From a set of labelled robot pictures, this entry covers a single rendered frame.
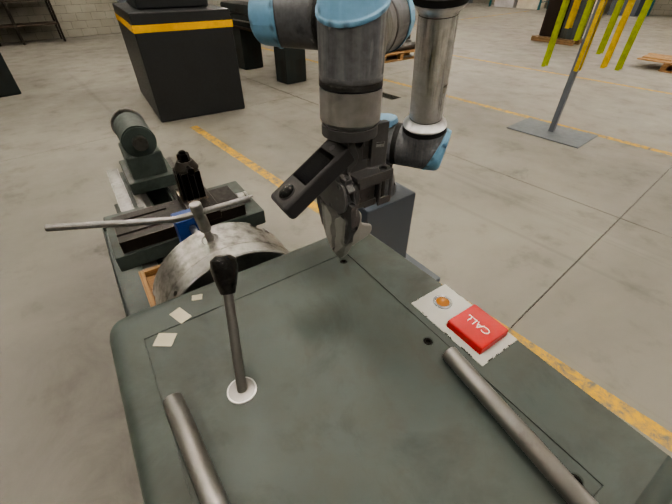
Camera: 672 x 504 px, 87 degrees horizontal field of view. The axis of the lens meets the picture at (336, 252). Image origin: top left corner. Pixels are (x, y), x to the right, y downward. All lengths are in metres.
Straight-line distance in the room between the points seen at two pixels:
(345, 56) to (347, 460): 0.42
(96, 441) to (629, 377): 2.63
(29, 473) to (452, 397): 1.94
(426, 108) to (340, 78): 0.56
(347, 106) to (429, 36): 0.50
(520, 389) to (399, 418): 0.16
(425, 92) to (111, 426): 1.91
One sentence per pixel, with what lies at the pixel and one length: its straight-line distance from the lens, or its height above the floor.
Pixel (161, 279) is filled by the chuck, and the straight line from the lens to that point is 0.79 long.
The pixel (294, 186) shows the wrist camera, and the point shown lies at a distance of 0.46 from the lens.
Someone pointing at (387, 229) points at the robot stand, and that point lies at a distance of 1.15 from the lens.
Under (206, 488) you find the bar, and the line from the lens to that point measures 0.42.
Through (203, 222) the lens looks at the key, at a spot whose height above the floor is 1.28.
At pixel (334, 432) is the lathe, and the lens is 0.44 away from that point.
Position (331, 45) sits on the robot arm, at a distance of 0.42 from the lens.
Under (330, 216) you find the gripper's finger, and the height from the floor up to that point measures 1.37.
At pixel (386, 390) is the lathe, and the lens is 0.47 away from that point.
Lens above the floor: 1.66
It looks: 39 degrees down
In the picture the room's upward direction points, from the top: straight up
